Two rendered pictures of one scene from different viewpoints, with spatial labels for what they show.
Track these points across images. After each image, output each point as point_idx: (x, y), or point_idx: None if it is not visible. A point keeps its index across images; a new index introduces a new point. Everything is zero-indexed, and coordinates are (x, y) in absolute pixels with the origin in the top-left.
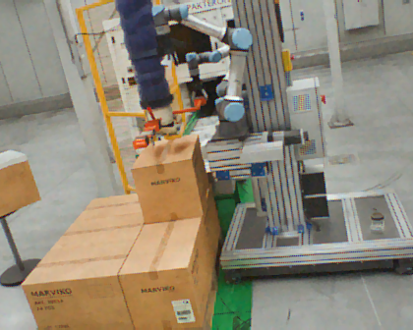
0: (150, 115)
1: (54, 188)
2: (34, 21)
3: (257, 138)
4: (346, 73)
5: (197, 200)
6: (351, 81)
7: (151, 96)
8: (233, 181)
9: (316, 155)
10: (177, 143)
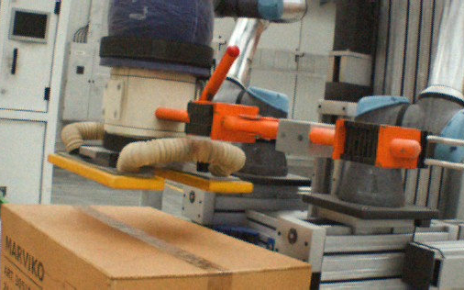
0: (218, 81)
1: None
2: None
3: (437, 228)
4: (71, 185)
5: None
6: (91, 198)
7: (188, 27)
8: None
9: None
10: (138, 221)
